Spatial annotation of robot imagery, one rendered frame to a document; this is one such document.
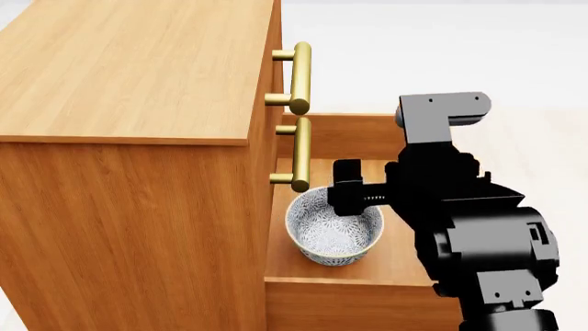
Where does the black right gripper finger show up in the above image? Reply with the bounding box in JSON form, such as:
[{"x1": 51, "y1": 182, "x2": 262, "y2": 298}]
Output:
[
  {"x1": 326, "y1": 181, "x2": 383, "y2": 217},
  {"x1": 332, "y1": 158, "x2": 365, "y2": 187}
]

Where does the blue white patterned bowl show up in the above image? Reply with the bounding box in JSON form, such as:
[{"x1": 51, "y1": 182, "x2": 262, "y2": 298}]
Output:
[{"x1": 285, "y1": 185, "x2": 387, "y2": 268}]

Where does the open wooden drawer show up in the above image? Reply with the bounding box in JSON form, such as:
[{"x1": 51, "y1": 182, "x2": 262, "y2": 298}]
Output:
[{"x1": 264, "y1": 112, "x2": 466, "y2": 331}]

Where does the wooden cabinet body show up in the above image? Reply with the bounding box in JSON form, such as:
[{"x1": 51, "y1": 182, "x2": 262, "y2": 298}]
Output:
[{"x1": 0, "y1": 0, "x2": 284, "y2": 331}]

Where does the brass cabinet drawer handle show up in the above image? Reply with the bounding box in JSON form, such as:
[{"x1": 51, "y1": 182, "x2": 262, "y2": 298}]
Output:
[
  {"x1": 264, "y1": 41, "x2": 313, "y2": 116},
  {"x1": 268, "y1": 116, "x2": 313, "y2": 194}
]

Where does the grey gripper camera mount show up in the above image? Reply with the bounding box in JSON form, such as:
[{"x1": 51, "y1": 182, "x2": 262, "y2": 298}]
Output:
[{"x1": 395, "y1": 91, "x2": 492, "y2": 145}]

